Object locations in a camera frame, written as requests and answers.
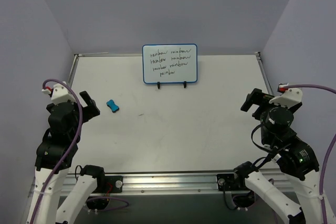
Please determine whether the blue bone-shaped eraser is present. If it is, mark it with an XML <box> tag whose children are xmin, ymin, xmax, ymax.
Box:
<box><xmin>106</xmin><ymin>99</ymin><xmax>120</xmax><ymax>113</ymax></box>

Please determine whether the blue framed whiteboard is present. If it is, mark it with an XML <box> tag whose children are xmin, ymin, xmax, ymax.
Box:
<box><xmin>142</xmin><ymin>44</ymin><xmax>198</xmax><ymax>84</ymax></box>

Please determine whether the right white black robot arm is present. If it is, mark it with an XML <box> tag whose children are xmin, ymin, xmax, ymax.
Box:
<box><xmin>233</xmin><ymin>85</ymin><xmax>335</xmax><ymax>223</ymax></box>

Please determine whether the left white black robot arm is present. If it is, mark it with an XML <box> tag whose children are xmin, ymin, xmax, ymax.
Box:
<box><xmin>27</xmin><ymin>91</ymin><xmax>106</xmax><ymax>223</ymax></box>

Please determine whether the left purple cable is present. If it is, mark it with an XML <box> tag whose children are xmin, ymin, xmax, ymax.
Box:
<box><xmin>25</xmin><ymin>78</ymin><xmax>85</xmax><ymax>224</ymax></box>

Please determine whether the purple cable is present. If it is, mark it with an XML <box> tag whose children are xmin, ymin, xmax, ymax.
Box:
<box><xmin>25</xmin><ymin>78</ymin><xmax>85</xmax><ymax>224</ymax></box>
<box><xmin>285</xmin><ymin>83</ymin><xmax>336</xmax><ymax>224</ymax></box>

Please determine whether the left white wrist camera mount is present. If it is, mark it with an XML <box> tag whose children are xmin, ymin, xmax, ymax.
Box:
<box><xmin>41</xmin><ymin>83</ymin><xmax>75</xmax><ymax>105</ymax></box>

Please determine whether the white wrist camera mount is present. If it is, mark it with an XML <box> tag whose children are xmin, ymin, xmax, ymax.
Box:
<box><xmin>269</xmin><ymin>83</ymin><xmax>303</xmax><ymax>109</ymax></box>
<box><xmin>41</xmin><ymin>83</ymin><xmax>75</xmax><ymax>105</ymax></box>

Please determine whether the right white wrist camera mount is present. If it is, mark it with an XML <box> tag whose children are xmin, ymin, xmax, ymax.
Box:
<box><xmin>269</xmin><ymin>83</ymin><xmax>303</xmax><ymax>109</ymax></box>

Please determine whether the aluminium table edge frame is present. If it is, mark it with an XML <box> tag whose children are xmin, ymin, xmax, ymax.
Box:
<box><xmin>67</xmin><ymin>51</ymin><xmax>276</xmax><ymax>96</ymax></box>

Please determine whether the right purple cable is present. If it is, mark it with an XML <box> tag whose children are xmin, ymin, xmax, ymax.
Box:
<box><xmin>285</xmin><ymin>83</ymin><xmax>336</xmax><ymax>224</ymax></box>

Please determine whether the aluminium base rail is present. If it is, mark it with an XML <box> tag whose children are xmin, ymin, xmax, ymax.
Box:
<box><xmin>27</xmin><ymin>173</ymin><xmax>297</xmax><ymax>198</ymax></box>

